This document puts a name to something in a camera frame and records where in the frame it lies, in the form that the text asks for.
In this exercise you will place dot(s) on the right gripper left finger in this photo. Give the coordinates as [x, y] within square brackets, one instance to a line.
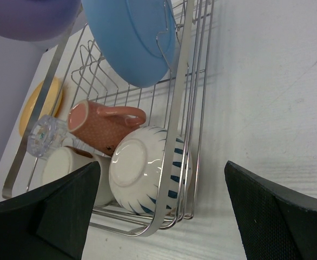
[50, 222]

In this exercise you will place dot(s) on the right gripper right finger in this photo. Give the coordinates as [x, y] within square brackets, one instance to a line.
[274, 222]

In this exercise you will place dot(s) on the clear glass tumbler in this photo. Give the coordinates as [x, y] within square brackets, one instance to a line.
[47, 135]

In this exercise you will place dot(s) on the yellow plate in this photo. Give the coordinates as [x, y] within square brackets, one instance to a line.
[51, 104]

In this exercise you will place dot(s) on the blue plate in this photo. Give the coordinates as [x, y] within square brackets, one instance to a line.
[137, 38]

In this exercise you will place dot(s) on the purple plate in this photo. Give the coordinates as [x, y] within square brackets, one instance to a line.
[36, 20]

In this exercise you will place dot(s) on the brown and white cup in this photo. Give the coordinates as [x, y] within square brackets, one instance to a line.
[67, 159]

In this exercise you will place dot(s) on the pink mug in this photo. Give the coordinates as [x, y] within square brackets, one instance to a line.
[103, 127]

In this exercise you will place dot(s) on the white blue-striped bowl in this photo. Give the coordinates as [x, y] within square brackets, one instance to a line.
[135, 170]

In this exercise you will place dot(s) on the metal wire dish rack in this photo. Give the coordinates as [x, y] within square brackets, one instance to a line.
[177, 100]

